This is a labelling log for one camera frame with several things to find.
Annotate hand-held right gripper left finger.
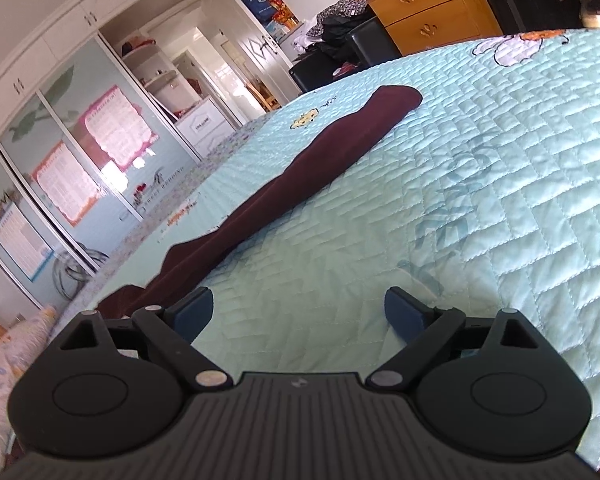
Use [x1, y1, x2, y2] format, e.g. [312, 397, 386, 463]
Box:
[47, 287, 232, 393]

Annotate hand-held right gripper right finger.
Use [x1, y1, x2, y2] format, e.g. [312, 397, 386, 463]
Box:
[367, 287, 551, 391]

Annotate maroon pants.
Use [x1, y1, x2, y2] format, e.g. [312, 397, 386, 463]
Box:
[97, 86, 422, 321]

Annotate pile of clothes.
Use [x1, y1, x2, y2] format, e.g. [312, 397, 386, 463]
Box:
[292, 0, 376, 56]

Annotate white drawer cabinet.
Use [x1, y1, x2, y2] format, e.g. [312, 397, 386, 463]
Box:
[174, 97, 238, 158]

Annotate floral pink duvet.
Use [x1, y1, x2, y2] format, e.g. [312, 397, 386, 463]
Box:
[0, 307, 58, 480]

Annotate wooden chair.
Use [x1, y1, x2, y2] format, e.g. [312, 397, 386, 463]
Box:
[252, 80, 281, 111]

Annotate sliding door wardrobe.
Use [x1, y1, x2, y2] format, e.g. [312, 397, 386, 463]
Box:
[0, 35, 203, 311]

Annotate open white shelf unit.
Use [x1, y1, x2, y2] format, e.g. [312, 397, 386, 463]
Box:
[115, 30, 182, 121]

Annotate black leather stool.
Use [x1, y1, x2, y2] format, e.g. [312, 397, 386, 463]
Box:
[290, 52, 361, 93]
[345, 20, 403, 68]

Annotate white room door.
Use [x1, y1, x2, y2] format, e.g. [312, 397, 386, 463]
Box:
[200, 0, 301, 106]

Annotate wooden desk with drawers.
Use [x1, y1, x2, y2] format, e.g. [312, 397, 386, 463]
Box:
[355, 0, 506, 58]

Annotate white overhead cabinets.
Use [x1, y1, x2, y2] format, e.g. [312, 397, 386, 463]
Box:
[0, 0, 211, 116]

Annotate blue bordered wall chart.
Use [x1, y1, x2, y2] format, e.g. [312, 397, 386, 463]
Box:
[0, 202, 56, 281]

